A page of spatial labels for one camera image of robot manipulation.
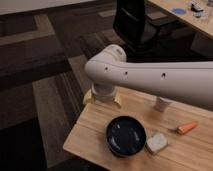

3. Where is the orange toy carrot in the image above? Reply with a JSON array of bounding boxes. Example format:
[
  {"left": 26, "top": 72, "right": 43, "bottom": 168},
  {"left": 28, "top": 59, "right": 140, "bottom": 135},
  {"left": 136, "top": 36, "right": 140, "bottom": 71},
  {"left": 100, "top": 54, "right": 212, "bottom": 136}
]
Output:
[{"left": 177, "top": 121, "right": 198, "bottom": 135}]

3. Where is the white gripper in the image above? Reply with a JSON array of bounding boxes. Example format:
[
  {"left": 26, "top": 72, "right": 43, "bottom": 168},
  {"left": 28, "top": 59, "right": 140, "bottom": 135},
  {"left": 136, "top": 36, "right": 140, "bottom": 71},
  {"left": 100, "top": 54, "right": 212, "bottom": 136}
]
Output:
[{"left": 83, "top": 83, "right": 122, "bottom": 107}]

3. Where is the white cup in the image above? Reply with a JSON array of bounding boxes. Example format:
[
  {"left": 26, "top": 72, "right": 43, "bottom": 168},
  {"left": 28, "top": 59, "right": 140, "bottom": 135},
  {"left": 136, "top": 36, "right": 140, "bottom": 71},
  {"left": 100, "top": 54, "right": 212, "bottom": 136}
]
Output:
[{"left": 154, "top": 97, "right": 172, "bottom": 112}]

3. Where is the blue round disc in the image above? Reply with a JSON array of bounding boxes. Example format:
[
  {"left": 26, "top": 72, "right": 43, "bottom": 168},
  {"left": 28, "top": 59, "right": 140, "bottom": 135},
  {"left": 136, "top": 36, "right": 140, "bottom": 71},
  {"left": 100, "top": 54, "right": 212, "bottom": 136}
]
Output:
[{"left": 172, "top": 8, "right": 186, "bottom": 15}]

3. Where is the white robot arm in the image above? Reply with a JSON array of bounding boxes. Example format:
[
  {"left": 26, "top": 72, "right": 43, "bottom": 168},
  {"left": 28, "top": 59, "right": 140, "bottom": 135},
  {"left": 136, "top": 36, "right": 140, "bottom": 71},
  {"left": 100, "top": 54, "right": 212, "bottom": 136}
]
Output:
[{"left": 85, "top": 44, "right": 213, "bottom": 111}]

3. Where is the dark blue ceramic bowl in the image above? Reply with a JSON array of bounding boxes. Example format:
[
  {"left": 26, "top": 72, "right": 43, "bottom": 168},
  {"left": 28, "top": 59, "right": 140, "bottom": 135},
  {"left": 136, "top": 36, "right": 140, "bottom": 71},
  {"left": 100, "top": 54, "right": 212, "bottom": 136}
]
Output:
[{"left": 105, "top": 116, "right": 146, "bottom": 157}]

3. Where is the wooden desk in background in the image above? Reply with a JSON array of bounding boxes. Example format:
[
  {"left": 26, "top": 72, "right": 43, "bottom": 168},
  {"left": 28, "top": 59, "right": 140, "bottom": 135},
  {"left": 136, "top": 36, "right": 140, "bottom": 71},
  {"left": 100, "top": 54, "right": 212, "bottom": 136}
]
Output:
[{"left": 148, "top": 0, "right": 213, "bottom": 39}]

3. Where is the white bread slice toy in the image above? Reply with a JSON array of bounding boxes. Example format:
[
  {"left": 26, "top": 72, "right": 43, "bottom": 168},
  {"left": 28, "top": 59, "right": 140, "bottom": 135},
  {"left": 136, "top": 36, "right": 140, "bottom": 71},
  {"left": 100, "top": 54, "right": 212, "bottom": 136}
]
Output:
[{"left": 146, "top": 133, "right": 168, "bottom": 155}]

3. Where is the small clutter on desk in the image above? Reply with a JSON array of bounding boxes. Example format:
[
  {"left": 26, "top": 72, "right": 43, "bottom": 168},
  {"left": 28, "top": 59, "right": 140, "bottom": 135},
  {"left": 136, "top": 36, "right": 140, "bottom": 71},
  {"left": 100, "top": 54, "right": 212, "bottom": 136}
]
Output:
[{"left": 190, "top": 1, "right": 204, "bottom": 18}]

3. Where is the black office chair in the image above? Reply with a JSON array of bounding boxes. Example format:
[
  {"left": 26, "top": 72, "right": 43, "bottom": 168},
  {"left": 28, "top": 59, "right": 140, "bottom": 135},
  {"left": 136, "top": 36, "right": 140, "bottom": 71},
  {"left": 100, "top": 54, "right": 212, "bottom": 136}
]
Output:
[{"left": 113, "top": 0, "right": 175, "bottom": 53}]

